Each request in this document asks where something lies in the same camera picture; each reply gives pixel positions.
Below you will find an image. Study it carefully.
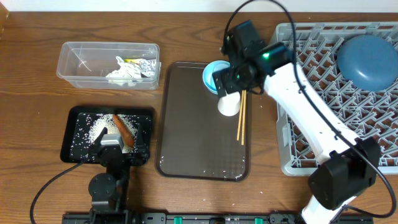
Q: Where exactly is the dark brown serving tray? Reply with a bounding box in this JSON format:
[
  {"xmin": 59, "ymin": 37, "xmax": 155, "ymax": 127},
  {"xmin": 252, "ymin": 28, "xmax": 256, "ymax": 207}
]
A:
[{"xmin": 155, "ymin": 62, "xmax": 251, "ymax": 182}]

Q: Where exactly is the light blue bowl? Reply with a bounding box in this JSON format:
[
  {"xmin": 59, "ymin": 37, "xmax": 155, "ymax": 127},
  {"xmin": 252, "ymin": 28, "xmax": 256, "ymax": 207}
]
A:
[{"xmin": 202, "ymin": 60, "xmax": 230, "ymax": 95}]

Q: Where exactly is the pale pink cup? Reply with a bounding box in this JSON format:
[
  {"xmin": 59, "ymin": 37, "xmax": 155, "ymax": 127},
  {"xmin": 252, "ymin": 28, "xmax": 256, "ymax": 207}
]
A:
[{"xmin": 218, "ymin": 92, "xmax": 241, "ymax": 116}]

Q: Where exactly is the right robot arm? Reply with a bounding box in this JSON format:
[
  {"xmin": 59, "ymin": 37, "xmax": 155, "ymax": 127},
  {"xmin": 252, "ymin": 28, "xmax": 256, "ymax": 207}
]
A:
[{"xmin": 213, "ymin": 40, "xmax": 382, "ymax": 223}]

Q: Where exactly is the black waste tray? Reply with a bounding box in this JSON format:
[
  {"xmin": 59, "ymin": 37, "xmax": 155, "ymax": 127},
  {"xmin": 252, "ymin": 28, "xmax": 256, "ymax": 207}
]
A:
[{"xmin": 60, "ymin": 106, "xmax": 153, "ymax": 166}]

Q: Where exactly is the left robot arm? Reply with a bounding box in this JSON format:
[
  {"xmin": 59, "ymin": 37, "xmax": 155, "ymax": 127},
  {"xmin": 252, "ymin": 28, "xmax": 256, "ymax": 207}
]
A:
[{"xmin": 88, "ymin": 124, "xmax": 149, "ymax": 224}]

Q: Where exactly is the grey dishwasher rack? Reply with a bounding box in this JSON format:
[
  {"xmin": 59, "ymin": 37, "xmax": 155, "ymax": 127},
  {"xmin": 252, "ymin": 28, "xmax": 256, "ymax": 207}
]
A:
[{"xmin": 270, "ymin": 22, "xmax": 397, "ymax": 176}]

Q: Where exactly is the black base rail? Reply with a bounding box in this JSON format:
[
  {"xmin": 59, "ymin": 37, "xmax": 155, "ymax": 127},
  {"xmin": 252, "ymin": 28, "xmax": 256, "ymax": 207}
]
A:
[{"xmin": 62, "ymin": 213, "xmax": 374, "ymax": 224}]

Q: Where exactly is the orange carrot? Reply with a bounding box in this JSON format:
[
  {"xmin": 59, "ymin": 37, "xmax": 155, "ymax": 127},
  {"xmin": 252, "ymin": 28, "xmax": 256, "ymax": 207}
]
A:
[{"xmin": 113, "ymin": 114, "xmax": 135, "ymax": 147}]

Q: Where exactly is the green snack wrapper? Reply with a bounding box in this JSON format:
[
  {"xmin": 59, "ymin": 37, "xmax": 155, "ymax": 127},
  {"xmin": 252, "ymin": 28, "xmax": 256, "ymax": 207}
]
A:
[{"xmin": 124, "ymin": 58, "xmax": 157, "ymax": 78}]

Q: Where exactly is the white rice pile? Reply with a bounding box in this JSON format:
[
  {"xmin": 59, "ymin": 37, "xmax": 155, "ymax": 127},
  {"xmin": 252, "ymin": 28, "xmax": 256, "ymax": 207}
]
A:
[{"xmin": 70, "ymin": 113, "xmax": 152, "ymax": 162}]

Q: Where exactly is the wooden chopstick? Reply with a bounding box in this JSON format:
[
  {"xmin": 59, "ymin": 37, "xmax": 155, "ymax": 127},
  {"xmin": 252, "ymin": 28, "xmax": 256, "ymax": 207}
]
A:
[
  {"xmin": 236, "ymin": 90, "xmax": 244, "ymax": 141},
  {"xmin": 241, "ymin": 90, "xmax": 247, "ymax": 146}
]

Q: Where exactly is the white tissue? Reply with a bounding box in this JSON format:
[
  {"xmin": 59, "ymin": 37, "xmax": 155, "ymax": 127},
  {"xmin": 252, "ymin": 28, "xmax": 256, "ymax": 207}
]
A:
[{"xmin": 106, "ymin": 56, "xmax": 141, "ymax": 86}]

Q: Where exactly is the clear plastic bin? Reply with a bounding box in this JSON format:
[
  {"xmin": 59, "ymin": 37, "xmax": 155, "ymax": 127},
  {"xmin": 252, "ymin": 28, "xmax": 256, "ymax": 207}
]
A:
[{"xmin": 57, "ymin": 42, "xmax": 161, "ymax": 90}]

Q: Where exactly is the blue plate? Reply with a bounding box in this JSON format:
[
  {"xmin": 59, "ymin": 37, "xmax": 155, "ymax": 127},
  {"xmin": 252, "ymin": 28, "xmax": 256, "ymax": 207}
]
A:
[{"xmin": 337, "ymin": 35, "xmax": 397, "ymax": 91}]

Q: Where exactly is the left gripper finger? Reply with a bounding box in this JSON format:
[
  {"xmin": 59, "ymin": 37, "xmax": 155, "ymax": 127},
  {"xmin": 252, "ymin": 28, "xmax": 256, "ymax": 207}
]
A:
[
  {"xmin": 92, "ymin": 128, "xmax": 108, "ymax": 147},
  {"xmin": 134, "ymin": 124, "xmax": 149, "ymax": 162}
]

